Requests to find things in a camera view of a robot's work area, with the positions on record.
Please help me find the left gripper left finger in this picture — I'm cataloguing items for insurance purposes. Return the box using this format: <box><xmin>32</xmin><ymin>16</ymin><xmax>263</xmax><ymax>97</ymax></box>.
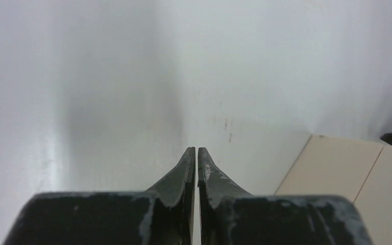
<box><xmin>4</xmin><ymin>147</ymin><xmax>195</xmax><ymax>244</ymax></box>

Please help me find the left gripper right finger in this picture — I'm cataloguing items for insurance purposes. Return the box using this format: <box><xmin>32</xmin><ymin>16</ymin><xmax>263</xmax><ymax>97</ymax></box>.
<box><xmin>198</xmin><ymin>148</ymin><xmax>372</xmax><ymax>244</ymax></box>

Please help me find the cream drawer organizer cabinet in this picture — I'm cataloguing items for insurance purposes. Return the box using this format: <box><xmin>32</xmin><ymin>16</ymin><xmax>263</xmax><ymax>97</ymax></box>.
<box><xmin>276</xmin><ymin>135</ymin><xmax>392</xmax><ymax>244</ymax></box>

